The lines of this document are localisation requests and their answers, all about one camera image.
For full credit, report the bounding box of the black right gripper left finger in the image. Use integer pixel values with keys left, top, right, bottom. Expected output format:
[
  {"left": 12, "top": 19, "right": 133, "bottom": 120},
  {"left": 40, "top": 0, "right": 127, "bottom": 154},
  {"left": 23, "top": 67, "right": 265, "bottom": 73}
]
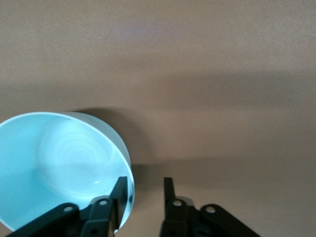
[{"left": 9, "top": 176, "right": 128, "bottom": 237}]

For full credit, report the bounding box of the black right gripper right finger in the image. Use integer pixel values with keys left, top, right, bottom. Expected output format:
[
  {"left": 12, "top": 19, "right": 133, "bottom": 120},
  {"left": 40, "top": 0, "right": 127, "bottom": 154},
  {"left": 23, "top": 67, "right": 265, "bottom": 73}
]
[{"left": 159, "top": 177, "right": 262, "bottom": 237}]

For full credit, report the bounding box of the blue bowl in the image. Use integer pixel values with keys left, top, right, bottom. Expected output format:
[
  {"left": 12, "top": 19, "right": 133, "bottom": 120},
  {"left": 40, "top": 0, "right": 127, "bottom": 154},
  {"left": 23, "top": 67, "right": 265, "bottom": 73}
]
[{"left": 0, "top": 112, "right": 136, "bottom": 235}]

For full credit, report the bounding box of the brown table cover sheet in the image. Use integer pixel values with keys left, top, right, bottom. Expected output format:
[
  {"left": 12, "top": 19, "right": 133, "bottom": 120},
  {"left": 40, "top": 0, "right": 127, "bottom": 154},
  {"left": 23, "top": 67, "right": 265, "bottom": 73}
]
[{"left": 0, "top": 0, "right": 316, "bottom": 237}]

